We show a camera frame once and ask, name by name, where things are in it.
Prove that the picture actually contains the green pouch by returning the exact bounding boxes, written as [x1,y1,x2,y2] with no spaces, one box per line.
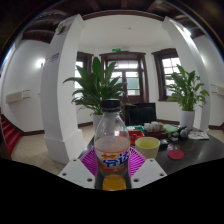
[163,123,179,134]

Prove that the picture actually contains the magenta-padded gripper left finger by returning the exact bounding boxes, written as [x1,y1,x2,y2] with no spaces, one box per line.
[57,147,100,190]

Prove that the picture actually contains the green box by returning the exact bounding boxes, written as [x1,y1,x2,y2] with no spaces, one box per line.
[131,124,146,132]

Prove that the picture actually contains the red carpeted staircase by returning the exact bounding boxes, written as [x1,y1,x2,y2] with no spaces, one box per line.
[0,114,23,156]

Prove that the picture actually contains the flat round red coaster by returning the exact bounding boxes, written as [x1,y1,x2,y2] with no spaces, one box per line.
[167,148,185,161]

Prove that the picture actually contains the potted plant in white pot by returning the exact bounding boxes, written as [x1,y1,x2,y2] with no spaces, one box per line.
[164,64,210,130]
[63,56,130,133]

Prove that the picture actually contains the orange soda bottle black cap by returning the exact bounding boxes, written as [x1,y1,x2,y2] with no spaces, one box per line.
[94,98,132,192]

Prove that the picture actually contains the dark wooden double door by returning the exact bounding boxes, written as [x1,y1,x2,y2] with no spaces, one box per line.
[99,51,150,104]

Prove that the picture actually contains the dark grey round object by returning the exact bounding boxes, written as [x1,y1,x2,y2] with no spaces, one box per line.
[170,126,192,142]

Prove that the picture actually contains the yellow-green cup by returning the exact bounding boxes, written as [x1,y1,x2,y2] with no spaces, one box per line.
[134,136,161,160]

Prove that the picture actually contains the red box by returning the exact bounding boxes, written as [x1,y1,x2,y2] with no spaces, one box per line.
[128,129,146,146]

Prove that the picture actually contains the white wall unit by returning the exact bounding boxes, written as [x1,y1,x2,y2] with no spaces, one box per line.
[211,83,224,97]
[5,89,31,104]

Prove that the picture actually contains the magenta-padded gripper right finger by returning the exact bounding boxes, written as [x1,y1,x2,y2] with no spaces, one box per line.
[128,147,168,190]

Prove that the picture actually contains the printed magazine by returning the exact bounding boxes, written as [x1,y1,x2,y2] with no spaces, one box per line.
[188,131,211,141]

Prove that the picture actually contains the dark wooden framed window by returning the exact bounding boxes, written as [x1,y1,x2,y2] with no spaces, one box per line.
[75,51,95,101]
[151,48,183,102]

